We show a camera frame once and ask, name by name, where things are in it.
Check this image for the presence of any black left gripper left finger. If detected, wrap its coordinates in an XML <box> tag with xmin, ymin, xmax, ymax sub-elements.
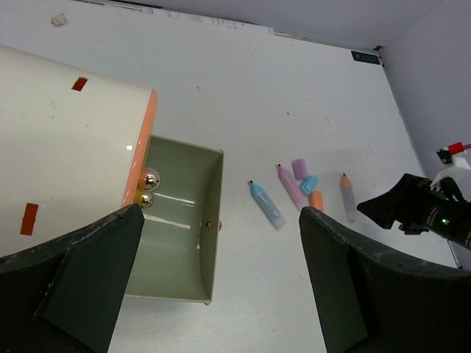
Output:
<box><xmin>1</xmin><ymin>204</ymin><xmax>144</xmax><ymax>352</ymax></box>

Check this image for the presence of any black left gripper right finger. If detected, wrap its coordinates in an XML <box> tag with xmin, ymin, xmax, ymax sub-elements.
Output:
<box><xmin>299</xmin><ymin>207</ymin><xmax>470</xmax><ymax>352</ymax></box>

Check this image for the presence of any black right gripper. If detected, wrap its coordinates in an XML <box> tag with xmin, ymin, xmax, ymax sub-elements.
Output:
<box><xmin>357</xmin><ymin>174</ymin><xmax>470</xmax><ymax>249</ymax></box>

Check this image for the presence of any orange clear highlighter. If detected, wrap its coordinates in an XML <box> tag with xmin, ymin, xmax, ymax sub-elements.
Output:
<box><xmin>340</xmin><ymin>174</ymin><xmax>358</xmax><ymax>223</ymax></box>

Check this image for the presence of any orange highlighter cap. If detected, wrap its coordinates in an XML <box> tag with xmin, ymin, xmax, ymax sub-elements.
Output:
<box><xmin>308</xmin><ymin>190</ymin><xmax>324</xmax><ymax>211</ymax></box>

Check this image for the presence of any grey bottom drawer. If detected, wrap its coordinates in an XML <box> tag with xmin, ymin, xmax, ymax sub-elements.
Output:
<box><xmin>125</xmin><ymin>136</ymin><xmax>224</xmax><ymax>304</ymax></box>

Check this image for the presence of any yellow drawer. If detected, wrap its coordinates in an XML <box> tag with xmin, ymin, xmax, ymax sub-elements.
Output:
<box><xmin>134</xmin><ymin>190</ymin><xmax>154</xmax><ymax>209</ymax></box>

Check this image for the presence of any light blue highlighter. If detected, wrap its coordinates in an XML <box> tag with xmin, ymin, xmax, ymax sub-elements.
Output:
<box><xmin>248</xmin><ymin>179</ymin><xmax>286</xmax><ymax>229</ymax></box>

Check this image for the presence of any cream cylindrical drawer organizer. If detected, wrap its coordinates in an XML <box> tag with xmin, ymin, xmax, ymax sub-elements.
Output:
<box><xmin>1</xmin><ymin>46</ymin><xmax>152</xmax><ymax>256</ymax></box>

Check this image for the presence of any orange top drawer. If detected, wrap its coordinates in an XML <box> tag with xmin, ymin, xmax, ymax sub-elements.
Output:
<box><xmin>121</xmin><ymin>90</ymin><xmax>158</xmax><ymax>207</ymax></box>

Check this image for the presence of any blue highlighter cap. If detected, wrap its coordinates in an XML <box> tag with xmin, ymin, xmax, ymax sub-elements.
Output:
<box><xmin>299</xmin><ymin>175</ymin><xmax>319</xmax><ymax>196</ymax></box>

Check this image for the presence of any pink purple highlighter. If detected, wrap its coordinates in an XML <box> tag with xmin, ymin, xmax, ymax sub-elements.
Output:
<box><xmin>276</xmin><ymin>164</ymin><xmax>308</xmax><ymax>210</ymax></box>

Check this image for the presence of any purple highlighter cap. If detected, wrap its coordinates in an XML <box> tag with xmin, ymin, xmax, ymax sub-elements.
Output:
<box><xmin>291</xmin><ymin>159</ymin><xmax>309</xmax><ymax>181</ymax></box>

